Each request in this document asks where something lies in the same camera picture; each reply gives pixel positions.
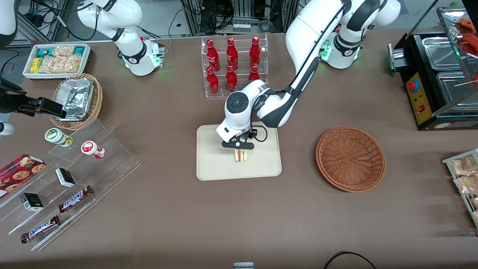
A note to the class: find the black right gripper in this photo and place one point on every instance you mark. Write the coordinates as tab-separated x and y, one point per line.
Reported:
11	104

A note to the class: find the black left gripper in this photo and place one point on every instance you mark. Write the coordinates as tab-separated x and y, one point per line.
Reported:
247	134

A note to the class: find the triangular sandwich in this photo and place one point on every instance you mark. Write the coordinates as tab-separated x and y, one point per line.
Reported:
241	157

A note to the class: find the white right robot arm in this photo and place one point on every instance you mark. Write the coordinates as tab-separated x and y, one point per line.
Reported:
127	15

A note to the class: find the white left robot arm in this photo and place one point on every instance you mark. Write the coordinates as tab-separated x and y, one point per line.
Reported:
306	33

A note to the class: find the beige plastic serving tray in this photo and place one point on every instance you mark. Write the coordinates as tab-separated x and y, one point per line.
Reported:
216	164

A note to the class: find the tan wicker basket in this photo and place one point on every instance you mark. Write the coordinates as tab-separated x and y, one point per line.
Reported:
98	101

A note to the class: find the brown round wicker basket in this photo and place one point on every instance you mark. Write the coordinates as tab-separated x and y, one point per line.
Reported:
351	158

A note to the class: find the tray of wrapped pastries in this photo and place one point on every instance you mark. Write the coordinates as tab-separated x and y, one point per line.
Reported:
448	161

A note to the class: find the green lid yogurt bottle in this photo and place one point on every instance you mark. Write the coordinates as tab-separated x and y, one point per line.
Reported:
56	136

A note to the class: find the stacked aluminium foil containers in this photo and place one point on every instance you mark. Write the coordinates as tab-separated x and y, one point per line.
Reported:
76	97

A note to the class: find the white rectangular snack bin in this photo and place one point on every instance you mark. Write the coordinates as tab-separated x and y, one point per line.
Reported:
28	71

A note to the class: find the yellow snack packet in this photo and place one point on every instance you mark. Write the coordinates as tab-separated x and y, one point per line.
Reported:
35	65

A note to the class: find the clear rice cracker bag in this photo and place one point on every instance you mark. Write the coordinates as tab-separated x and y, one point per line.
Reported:
63	50
59	64

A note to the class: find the teal snack packet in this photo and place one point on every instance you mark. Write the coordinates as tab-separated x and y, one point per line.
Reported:
44	52
79	50

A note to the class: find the red lid yogurt bottle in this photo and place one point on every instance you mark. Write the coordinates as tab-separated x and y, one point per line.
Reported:
90	148

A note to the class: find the red chocolate cookie box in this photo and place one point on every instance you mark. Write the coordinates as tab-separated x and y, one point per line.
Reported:
20	172

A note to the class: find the red cola bottle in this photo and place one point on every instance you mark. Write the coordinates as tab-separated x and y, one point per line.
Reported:
213	82
254	74
232	55
213	56
231	79
255	54

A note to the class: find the small black carton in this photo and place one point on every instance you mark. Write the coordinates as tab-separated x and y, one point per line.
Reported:
65	177
31	201

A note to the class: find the clear acrylic bottle rack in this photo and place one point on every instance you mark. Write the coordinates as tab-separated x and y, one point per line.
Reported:
203	74

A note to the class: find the clear acrylic stepped display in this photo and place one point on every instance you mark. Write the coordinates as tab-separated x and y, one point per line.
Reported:
112	164

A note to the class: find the snickers chocolate bar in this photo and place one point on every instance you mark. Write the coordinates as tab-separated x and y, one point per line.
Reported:
74	199
40	229

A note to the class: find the small grey device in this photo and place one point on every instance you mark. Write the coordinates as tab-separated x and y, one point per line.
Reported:
243	265

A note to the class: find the white power strip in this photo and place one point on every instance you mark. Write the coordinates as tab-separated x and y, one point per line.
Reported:
244	28

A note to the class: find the black food warmer machine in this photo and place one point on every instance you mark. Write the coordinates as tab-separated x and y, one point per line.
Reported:
418	97

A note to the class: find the steel warmer pan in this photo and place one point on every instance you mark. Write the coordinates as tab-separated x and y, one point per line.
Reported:
452	87
440	52

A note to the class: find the clear fried snack bag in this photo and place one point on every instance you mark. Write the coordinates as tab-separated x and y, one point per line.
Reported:
466	185
475	216
463	166
474	202

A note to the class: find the red sausage skewer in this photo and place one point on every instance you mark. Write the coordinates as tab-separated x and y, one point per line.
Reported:
470	44
467	24

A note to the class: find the aluminium frame rack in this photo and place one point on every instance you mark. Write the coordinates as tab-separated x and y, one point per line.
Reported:
194	16

